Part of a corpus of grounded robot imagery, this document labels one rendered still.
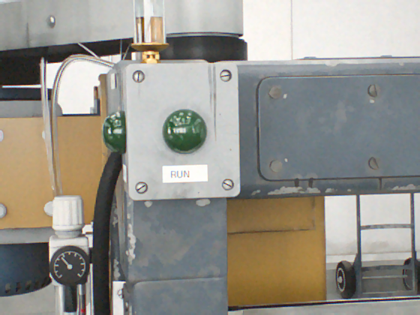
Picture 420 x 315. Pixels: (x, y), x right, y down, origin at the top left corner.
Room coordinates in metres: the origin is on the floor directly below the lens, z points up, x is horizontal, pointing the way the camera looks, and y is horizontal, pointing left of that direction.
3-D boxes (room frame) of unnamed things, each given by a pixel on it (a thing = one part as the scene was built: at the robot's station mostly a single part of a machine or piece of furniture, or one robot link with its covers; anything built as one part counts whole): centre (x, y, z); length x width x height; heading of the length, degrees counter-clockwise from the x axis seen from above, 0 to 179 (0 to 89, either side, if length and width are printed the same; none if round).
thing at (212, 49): (0.77, 0.01, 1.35); 0.09 x 0.09 x 0.03
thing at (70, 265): (0.79, 0.14, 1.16); 0.04 x 0.02 x 0.04; 100
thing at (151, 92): (0.58, 0.02, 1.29); 0.08 x 0.05 x 0.09; 100
